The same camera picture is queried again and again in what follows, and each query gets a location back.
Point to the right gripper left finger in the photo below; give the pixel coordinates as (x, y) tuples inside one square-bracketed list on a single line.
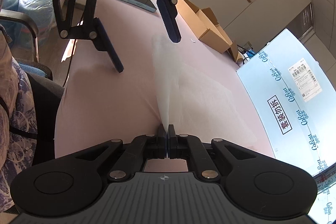
[(137, 153)]

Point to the open brown cardboard box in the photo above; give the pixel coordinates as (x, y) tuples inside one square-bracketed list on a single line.
[(206, 28)]

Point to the blue tissue box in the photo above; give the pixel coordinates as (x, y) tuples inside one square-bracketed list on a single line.
[(249, 53)]

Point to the black office chair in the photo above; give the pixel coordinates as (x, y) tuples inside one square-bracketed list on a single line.
[(47, 94)]

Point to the large light blue box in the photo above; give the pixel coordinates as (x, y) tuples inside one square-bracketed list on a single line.
[(295, 102)]

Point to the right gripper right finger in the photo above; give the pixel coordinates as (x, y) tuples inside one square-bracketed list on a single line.
[(191, 149)]

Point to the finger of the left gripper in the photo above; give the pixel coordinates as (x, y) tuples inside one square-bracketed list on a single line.
[(102, 43), (169, 13)]

